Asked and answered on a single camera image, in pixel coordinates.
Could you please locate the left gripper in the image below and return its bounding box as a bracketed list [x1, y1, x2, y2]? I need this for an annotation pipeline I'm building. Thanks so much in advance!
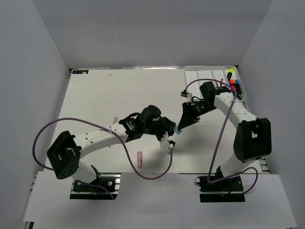
[143, 116, 176, 144]

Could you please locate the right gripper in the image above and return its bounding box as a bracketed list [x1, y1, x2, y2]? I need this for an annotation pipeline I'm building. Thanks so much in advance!
[177, 100, 217, 130]

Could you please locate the blue stapler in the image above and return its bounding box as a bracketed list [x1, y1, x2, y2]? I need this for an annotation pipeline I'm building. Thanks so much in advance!
[174, 127, 182, 135]

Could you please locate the pink stapler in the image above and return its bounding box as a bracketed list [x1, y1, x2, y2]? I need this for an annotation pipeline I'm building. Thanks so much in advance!
[137, 151, 143, 168]

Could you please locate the blue highlighter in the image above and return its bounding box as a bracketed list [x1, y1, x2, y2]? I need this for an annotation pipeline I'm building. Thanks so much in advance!
[235, 80, 242, 95]

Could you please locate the yellow highlighter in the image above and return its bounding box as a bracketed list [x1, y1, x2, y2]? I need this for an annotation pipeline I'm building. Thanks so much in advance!
[227, 69, 234, 81]

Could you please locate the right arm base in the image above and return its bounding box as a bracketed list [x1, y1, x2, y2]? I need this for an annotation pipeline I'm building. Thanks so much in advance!
[194, 176, 245, 203]

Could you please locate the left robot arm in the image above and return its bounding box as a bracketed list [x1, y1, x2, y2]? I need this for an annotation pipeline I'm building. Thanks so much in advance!
[47, 105, 178, 190]

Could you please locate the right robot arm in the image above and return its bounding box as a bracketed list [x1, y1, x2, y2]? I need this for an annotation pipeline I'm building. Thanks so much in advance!
[178, 81, 272, 190]

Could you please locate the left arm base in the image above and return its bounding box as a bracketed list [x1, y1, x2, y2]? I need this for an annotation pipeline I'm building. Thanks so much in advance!
[70, 174, 121, 200]

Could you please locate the white divided tray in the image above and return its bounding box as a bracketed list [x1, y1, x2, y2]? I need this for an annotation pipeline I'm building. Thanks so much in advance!
[184, 66, 246, 102]

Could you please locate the beige eraser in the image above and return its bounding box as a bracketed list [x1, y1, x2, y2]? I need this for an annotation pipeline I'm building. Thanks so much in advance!
[113, 117, 118, 124]

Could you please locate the blue label sticker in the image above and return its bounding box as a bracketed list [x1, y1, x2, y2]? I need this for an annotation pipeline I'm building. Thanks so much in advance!
[72, 70, 89, 74]

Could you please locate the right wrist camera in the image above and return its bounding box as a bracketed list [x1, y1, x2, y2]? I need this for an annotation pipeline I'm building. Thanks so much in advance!
[180, 90, 193, 102]

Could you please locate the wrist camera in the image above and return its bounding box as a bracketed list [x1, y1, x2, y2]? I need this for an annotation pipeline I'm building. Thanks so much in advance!
[159, 132, 176, 154]
[180, 90, 193, 102]

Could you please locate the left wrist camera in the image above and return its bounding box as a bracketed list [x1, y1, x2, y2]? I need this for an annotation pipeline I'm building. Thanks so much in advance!
[159, 132, 176, 154]

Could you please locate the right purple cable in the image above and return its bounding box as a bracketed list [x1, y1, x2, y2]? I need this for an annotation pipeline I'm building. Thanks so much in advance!
[184, 78, 258, 195]

